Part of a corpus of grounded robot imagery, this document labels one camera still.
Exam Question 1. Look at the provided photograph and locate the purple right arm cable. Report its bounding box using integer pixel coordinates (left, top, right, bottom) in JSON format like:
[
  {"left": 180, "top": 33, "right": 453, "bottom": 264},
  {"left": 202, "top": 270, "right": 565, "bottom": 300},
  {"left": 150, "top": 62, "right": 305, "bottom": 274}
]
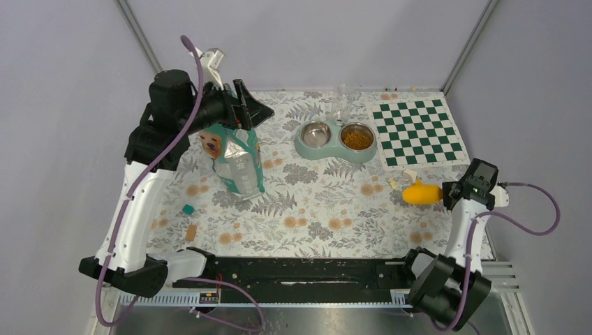
[{"left": 427, "top": 181, "right": 561, "bottom": 334}]

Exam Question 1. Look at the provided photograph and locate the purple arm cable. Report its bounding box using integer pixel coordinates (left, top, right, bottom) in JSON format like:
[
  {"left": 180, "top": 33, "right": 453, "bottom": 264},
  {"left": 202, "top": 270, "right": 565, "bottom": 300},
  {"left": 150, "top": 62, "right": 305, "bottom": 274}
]
[
  {"left": 94, "top": 35, "right": 267, "bottom": 332},
  {"left": 427, "top": 181, "right": 561, "bottom": 334}
]

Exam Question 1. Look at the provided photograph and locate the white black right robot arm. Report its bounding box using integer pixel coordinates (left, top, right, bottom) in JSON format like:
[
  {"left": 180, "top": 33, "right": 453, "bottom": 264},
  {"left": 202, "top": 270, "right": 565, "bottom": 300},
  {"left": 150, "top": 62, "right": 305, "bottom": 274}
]
[{"left": 400, "top": 158, "right": 498, "bottom": 332}]

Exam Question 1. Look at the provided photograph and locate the floral table mat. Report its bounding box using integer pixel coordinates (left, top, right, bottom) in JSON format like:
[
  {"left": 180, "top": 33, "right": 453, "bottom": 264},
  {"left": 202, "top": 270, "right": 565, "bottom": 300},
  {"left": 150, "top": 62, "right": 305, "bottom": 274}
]
[{"left": 147, "top": 91, "right": 452, "bottom": 258}]

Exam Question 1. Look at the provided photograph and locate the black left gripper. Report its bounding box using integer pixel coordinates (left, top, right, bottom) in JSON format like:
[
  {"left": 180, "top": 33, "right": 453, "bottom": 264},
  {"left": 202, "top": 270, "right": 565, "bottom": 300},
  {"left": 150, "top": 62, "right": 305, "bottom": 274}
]
[{"left": 179, "top": 77, "right": 274, "bottom": 135}]

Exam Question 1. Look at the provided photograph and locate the yellow plastic scoop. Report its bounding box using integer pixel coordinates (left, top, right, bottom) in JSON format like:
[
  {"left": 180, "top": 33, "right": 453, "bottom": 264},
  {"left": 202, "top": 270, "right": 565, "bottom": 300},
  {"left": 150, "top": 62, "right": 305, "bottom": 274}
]
[{"left": 402, "top": 179, "right": 443, "bottom": 205}]

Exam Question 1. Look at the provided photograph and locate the teal pet food bag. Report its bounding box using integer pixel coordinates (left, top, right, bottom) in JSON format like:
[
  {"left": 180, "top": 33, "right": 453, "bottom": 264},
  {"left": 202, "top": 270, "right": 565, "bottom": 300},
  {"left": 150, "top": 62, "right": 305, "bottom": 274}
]
[{"left": 198, "top": 124, "right": 265, "bottom": 200}]

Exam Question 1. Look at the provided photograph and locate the small tan wooden block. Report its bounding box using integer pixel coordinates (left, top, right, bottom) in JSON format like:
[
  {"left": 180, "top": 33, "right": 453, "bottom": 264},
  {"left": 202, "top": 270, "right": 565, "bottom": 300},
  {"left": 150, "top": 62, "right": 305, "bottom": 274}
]
[{"left": 185, "top": 224, "right": 198, "bottom": 241}]

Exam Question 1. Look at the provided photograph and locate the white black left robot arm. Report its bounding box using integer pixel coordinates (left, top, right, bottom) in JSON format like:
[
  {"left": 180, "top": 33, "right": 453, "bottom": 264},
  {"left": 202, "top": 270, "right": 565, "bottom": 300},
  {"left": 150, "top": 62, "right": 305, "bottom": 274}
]
[{"left": 78, "top": 70, "right": 274, "bottom": 297}]

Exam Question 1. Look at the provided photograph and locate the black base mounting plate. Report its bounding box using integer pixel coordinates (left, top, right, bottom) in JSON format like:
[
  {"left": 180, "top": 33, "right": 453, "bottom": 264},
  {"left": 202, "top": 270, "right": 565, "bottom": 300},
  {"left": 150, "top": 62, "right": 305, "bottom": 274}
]
[{"left": 172, "top": 257, "right": 415, "bottom": 294}]

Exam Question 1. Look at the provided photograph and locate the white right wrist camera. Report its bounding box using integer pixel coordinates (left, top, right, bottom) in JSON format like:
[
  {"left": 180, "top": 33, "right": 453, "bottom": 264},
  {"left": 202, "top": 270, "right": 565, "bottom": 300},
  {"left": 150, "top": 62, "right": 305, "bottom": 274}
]
[{"left": 490, "top": 185, "right": 510, "bottom": 208}]

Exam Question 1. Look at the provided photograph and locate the green white checkerboard mat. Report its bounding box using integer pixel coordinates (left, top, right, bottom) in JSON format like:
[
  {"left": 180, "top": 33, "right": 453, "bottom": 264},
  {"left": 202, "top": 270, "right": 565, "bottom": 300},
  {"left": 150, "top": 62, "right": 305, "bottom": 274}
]
[{"left": 367, "top": 95, "right": 470, "bottom": 171}]

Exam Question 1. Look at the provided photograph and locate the mint double pet bowl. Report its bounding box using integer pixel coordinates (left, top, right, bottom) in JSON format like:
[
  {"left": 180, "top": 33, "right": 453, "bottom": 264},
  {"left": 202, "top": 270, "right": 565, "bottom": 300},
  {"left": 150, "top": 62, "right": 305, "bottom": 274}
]
[{"left": 294, "top": 121, "right": 377, "bottom": 163}]

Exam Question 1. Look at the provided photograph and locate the white slotted cable duct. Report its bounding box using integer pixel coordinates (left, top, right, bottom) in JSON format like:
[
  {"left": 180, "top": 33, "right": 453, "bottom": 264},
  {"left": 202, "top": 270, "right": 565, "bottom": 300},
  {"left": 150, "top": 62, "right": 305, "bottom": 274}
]
[{"left": 135, "top": 289, "right": 411, "bottom": 308}]

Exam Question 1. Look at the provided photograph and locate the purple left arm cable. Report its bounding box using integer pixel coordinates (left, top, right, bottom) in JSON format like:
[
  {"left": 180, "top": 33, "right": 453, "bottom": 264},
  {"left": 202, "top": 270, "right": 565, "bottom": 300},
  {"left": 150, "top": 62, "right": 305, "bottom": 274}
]
[{"left": 94, "top": 35, "right": 267, "bottom": 332}]

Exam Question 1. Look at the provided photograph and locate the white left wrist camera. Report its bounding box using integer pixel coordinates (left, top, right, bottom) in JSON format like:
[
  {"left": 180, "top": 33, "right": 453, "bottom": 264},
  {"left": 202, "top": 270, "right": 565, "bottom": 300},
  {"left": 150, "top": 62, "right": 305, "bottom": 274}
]
[{"left": 189, "top": 48, "right": 230, "bottom": 91}]

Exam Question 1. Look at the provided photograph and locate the small teal cube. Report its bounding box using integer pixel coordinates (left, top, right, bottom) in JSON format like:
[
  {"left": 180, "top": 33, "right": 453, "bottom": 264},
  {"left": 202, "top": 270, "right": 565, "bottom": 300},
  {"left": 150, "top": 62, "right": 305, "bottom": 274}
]
[{"left": 182, "top": 204, "right": 195, "bottom": 216}]

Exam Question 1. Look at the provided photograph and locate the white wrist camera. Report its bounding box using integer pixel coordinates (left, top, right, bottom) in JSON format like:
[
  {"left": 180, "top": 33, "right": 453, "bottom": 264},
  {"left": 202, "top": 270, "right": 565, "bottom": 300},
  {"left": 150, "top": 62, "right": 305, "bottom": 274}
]
[
  {"left": 189, "top": 48, "right": 230, "bottom": 91},
  {"left": 490, "top": 185, "right": 510, "bottom": 208}
]

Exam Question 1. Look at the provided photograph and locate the small cream crumb piece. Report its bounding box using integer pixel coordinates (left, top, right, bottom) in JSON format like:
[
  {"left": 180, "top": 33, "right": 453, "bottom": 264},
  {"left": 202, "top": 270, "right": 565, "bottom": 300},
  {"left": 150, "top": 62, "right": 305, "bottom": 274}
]
[{"left": 387, "top": 178, "right": 400, "bottom": 190}]

